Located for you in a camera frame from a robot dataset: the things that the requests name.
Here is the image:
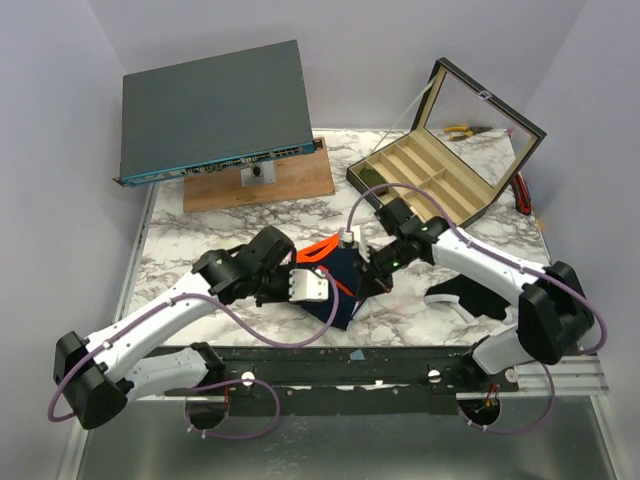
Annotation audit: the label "navy orange underwear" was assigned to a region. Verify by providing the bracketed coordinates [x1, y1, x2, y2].
[293, 234, 367, 331]

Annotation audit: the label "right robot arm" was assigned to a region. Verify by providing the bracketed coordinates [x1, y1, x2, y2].
[355, 198, 595, 392]

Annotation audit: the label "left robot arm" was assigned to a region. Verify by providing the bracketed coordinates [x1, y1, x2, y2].
[53, 226, 296, 430]

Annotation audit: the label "green rolled underwear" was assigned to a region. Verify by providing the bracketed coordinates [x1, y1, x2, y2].
[360, 168, 385, 188]

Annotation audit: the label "black white underwear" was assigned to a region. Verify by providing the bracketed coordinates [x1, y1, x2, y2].
[424, 275, 523, 323]

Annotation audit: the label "wooden board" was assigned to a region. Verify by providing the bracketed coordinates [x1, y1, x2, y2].
[183, 137, 335, 213]

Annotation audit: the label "black compartment organizer box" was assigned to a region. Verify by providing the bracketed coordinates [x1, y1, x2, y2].
[346, 57, 546, 226]

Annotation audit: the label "red black utility knife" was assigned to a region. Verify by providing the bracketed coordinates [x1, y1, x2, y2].
[511, 173, 532, 216]

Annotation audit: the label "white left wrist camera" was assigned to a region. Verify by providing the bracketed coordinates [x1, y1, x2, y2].
[288, 268, 330, 303]

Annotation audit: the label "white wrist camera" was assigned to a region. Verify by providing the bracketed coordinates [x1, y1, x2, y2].
[288, 268, 330, 303]
[338, 225, 370, 263]

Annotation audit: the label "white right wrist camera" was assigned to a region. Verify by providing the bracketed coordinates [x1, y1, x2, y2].
[338, 225, 370, 263]

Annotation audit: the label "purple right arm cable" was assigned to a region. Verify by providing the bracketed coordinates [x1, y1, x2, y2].
[344, 183, 609, 437]

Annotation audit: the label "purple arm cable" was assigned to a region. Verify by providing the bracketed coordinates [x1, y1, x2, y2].
[344, 183, 609, 437]
[47, 267, 341, 441]

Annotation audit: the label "metal switch stand bracket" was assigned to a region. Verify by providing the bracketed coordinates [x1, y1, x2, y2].
[240, 161, 276, 187]

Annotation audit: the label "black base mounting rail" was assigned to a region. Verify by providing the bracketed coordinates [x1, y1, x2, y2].
[159, 342, 521, 416]

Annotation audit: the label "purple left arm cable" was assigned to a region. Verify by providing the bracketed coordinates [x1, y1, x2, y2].
[47, 267, 341, 441]

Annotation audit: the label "yellow handled pliers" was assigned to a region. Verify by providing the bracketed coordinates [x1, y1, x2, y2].
[443, 125, 492, 142]

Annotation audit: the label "grey network switch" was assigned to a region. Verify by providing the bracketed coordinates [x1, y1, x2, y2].
[115, 40, 319, 187]

